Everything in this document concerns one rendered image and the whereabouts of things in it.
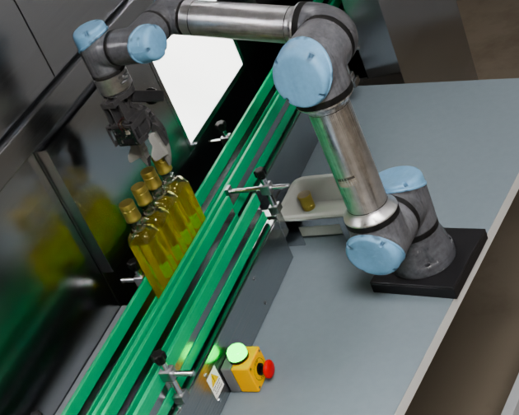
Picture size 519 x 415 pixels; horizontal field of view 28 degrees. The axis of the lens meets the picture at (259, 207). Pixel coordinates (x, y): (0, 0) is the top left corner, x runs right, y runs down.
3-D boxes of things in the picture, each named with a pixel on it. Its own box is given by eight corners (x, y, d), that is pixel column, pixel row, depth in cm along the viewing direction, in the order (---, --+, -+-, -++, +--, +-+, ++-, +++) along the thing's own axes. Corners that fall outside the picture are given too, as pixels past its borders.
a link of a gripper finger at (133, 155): (128, 176, 232) (119, 143, 227) (141, 160, 236) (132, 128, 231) (140, 178, 231) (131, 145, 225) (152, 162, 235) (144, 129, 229)
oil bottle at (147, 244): (170, 291, 238) (133, 220, 227) (192, 291, 235) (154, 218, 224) (161, 308, 234) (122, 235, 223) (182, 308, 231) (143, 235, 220)
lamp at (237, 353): (233, 350, 222) (228, 339, 220) (251, 349, 220) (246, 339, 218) (226, 365, 219) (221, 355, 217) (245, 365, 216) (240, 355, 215)
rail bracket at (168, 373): (181, 393, 208) (155, 346, 201) (212, 394, 205) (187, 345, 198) (174, 408, 205) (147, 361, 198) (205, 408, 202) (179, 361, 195)
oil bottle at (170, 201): (189, 258, 246) (154, 188, 235) (209, 257, 244) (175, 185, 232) (180, 274, 242) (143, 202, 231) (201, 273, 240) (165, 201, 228)
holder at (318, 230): (287, 206, 274) (278, 183, 270) (384, 198, 261) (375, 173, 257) (266, 248, 262) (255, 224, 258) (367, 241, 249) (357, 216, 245)
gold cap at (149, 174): (151, 181, 233) (143, 165, 230) (164, 180, 231) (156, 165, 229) (145, 191, 230) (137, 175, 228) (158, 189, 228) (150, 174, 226)
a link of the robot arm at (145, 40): (167, 7, 211) (125, 14, 217) (140, 34, 203) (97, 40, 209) (181, 41, 215) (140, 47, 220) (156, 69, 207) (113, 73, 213)
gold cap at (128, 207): (130, 214, 224) (122, 198, 222) (144, 212, 223) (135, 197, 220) (123, 224, 222) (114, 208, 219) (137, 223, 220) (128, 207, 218)
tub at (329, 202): (305, 202, 272) (294, 176, 267) (385, 196, 261) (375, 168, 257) (284, 245, 259) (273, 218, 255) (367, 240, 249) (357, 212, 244)
